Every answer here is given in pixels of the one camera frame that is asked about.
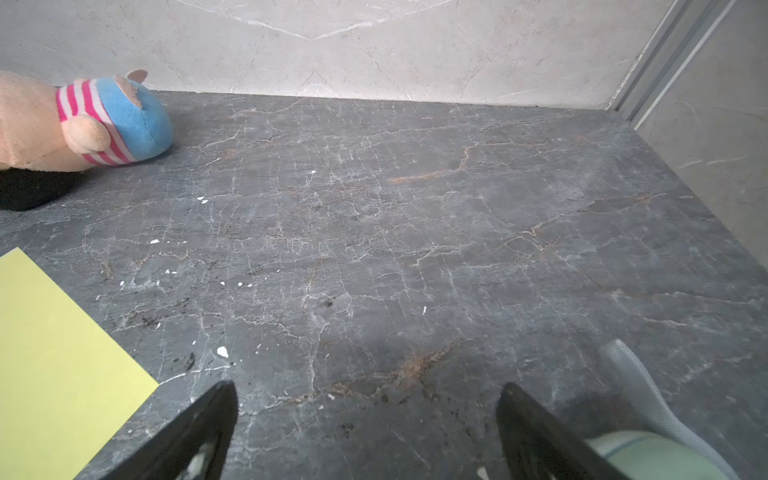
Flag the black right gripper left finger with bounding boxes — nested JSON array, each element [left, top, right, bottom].
[[104, 381, 239, 480]]

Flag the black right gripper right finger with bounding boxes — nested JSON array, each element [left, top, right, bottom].
[[496, 382, 626, 480]]

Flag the yellow square paper sheet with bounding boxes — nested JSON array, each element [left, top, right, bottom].
[[1, 248, 158, 479]]

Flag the plush doll toy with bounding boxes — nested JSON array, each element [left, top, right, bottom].
[[1, 69, 173, 211]]

